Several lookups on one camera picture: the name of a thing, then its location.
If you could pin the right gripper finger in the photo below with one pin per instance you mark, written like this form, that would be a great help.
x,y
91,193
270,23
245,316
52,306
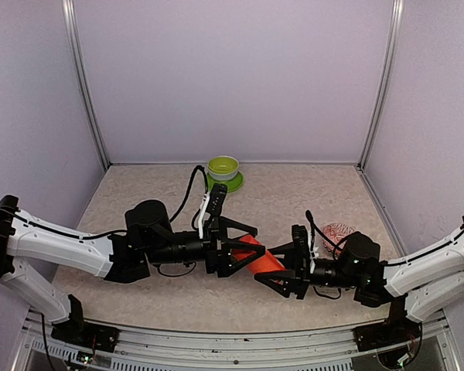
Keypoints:
x,y
285,252
282,282

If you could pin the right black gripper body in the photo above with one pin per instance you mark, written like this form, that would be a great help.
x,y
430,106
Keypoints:
x,y
303,272

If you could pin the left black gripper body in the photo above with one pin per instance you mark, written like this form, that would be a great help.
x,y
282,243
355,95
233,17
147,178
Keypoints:
x,y
210,246

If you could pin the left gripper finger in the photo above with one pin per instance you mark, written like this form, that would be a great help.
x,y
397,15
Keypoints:
x,y
231,265
226,224

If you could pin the red pill bottle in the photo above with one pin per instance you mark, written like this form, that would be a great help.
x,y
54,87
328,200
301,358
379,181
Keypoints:
x,y
265,263

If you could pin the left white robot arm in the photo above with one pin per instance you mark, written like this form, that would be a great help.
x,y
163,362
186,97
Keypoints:
x,y
120,256

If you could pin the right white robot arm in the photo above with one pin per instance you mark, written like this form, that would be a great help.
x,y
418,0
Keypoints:
x,y
415,286

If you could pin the red patterned oval tin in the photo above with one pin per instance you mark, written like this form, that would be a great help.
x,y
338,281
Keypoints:
x,y
336,232

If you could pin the green saucer plate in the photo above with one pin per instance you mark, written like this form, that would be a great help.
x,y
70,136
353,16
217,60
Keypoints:
x,y
232,185

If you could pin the green and white bowl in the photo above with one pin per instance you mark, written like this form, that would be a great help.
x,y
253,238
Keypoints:
x,y
223,168

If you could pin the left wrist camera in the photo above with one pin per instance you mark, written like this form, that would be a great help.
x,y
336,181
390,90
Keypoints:
x,y
212,204

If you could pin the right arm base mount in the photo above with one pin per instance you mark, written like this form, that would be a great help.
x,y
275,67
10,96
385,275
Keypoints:
x,y
380,335

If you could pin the front aluminium rail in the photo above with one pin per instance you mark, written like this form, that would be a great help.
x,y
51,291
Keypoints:
x,y
140,348

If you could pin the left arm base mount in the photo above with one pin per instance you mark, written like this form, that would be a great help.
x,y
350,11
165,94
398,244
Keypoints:
x,y
88,335

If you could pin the right aluminium frame post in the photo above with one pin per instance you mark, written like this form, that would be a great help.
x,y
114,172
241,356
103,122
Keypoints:
x,y
384,83

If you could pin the aluminium frame post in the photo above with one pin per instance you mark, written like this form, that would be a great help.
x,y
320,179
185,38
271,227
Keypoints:
x,y
384,83
82,81

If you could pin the left aluminium frame post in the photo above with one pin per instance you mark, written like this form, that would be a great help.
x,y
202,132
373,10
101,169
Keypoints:
x,y
82,81

